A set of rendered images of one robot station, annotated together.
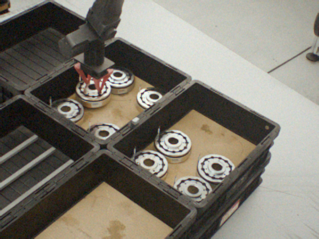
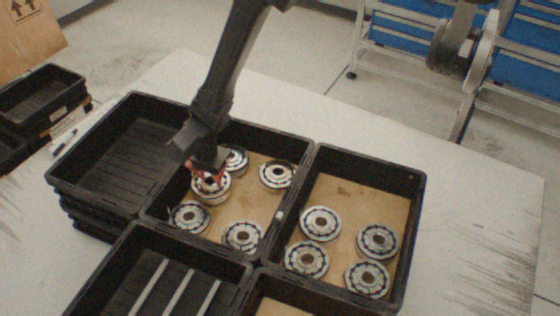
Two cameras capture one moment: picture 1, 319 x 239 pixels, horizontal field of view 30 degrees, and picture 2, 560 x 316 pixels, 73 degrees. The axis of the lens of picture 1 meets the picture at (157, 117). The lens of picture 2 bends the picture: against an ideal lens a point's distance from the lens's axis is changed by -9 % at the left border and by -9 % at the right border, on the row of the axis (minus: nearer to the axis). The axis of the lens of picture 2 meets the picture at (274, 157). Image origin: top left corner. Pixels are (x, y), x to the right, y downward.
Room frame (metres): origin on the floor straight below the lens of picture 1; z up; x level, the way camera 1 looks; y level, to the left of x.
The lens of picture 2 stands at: (0.63, 0.18, 1.67)
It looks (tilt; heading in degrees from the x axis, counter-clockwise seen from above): 45 degrees down; 348
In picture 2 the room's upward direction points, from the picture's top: 2 degrees clockwise
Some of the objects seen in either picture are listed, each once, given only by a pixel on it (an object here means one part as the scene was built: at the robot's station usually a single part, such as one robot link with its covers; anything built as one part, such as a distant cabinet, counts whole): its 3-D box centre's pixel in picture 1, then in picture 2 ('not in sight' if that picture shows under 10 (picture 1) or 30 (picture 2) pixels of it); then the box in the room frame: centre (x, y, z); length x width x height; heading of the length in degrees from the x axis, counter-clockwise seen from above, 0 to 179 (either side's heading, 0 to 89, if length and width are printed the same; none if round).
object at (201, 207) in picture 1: (196, 139); (352, 216); (1.14, -0.11, 0.92); 0.40 x 0.30 x 0.02; 147
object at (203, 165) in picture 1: (216, 168); (378, 240); (1.10, -0.17, 0.86); 0.10 x 0.10 x 0.01
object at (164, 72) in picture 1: (110, 101); (234, 191); (1.30, 0.14, 0.87); 0.40 x 0.30 x 0.11; 147
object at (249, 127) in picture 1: (193, 152); (348, 229); (1.14, -0.11, 0.87); 0.40 x 0.30 x 0.11; 147
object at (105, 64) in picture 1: (94, 54); (205, 147); (1.33, 0.20, 1.00); 0.10 x 0.07 x 0.07; 56
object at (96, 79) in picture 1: (96, 76); (212, 169); (1.33, 0.19, 0.93); 0.07 x 0.07 x 0.09; 56
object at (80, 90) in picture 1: (93, 89); (210, 182); (1.33, 0.20, 0.88); 0.10 x 0.10 x 0.01
